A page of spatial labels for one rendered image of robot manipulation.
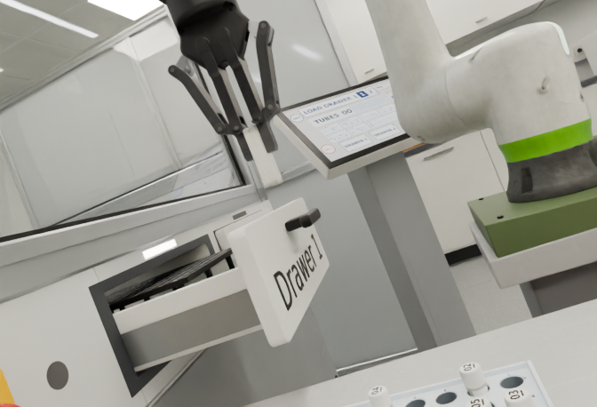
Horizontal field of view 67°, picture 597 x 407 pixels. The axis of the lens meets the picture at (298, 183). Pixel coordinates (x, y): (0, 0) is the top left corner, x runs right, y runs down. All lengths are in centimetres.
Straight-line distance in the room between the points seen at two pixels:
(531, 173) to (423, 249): 82
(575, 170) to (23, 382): 67
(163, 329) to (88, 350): 7
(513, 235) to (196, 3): 47
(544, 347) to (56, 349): 39
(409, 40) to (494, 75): 17
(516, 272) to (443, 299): 91
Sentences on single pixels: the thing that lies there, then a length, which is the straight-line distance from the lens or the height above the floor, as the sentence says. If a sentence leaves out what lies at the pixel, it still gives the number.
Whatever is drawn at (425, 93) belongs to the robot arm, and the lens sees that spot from 80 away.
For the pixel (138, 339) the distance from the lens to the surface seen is 50.
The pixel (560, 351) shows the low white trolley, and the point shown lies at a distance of 40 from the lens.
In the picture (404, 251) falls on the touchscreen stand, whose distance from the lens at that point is 147.
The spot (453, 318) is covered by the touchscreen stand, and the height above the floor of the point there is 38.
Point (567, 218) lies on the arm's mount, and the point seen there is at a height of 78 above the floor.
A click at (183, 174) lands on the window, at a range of 78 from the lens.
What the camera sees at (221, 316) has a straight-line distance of 45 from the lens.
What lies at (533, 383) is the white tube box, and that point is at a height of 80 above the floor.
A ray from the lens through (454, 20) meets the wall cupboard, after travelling 387.
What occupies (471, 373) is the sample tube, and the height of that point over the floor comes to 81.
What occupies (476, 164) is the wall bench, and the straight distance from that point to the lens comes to 343.
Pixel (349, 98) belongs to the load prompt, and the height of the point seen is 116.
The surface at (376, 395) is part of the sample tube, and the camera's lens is 31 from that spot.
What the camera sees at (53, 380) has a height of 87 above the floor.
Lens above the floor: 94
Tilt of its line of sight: 1 degrees up
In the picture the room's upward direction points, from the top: 22 degrees counter-clockwise
